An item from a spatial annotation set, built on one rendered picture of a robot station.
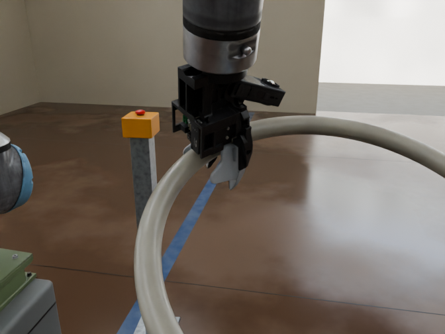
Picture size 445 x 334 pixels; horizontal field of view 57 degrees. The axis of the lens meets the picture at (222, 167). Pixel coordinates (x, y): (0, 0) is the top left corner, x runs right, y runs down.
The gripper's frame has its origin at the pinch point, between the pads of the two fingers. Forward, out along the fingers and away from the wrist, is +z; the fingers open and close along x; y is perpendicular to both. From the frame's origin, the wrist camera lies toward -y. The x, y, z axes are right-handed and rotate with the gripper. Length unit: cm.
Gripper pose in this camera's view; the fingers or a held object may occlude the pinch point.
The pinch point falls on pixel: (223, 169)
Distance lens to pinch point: 65.1
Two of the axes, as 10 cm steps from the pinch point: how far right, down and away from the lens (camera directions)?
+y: -7.9, 3.9, -4.8
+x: 6.1, 5.7, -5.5
